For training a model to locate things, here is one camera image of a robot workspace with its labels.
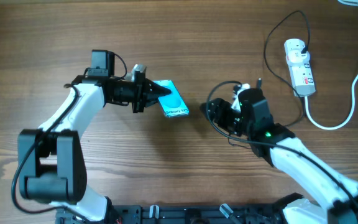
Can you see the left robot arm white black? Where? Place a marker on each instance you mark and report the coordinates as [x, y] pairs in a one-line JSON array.
[[51, 167]]

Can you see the white power strip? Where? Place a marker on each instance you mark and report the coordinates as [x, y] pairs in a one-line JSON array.
[[299, 67]]

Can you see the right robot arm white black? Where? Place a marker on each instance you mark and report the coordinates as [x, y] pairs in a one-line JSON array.
[[335, 195]]

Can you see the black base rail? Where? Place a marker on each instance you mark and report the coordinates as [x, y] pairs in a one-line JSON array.
[[248, 214]]

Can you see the blue Galaxy S25 smartphone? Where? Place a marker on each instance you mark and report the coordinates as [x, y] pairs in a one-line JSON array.
[[172, 104]]

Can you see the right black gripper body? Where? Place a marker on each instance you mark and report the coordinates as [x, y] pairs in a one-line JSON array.
[[217, 110]]

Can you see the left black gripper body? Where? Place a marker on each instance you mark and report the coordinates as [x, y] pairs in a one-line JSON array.
[[138, 96]]

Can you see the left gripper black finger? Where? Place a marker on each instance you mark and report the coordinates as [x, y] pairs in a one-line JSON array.
[[149, 102], [154, 91]]

